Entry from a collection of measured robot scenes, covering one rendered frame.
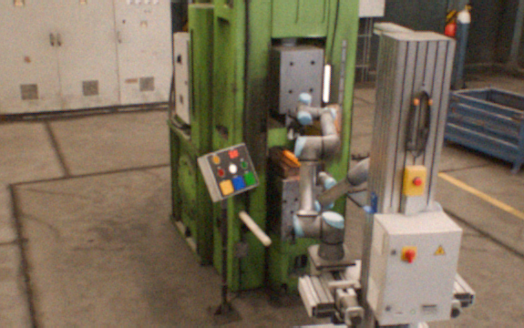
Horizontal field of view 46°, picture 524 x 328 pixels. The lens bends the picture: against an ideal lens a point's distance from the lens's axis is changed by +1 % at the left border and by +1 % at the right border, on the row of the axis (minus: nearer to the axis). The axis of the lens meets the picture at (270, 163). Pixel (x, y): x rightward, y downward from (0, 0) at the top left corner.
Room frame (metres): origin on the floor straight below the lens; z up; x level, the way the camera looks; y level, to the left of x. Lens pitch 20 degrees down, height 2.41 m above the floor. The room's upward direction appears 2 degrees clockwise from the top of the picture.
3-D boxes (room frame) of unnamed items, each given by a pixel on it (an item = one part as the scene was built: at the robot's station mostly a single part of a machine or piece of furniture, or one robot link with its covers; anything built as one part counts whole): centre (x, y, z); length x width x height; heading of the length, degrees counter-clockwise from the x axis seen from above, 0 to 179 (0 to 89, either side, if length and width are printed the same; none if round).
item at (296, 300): (3.80, -0.21, 0.01); 0.58 x 0.39 x 0.01; 114
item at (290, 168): (4.03, -0.10, 0.96); 0.42 x 0.20 x 0.09; 24
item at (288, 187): (4.06, -0.15, 0.69); 0.56 x 0.38 x 0.45; 24
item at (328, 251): (2.92, -0.34, 0.87); 0.15 x 0.15 x 0.10
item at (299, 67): (4.05, -0.14, 1.56); 0.42 x 0.39 x 0.40; 24
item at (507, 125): (7.15, -2.81, 0.36); 1.20 x 0.80 x 0.72; 31
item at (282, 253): (4.06, -0.15, 0.23); 0.55 x 0.37 x 0.47; 24
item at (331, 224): (2.92, -0.34, 0.98); 0.13 x 0.12 x 0.14; 92
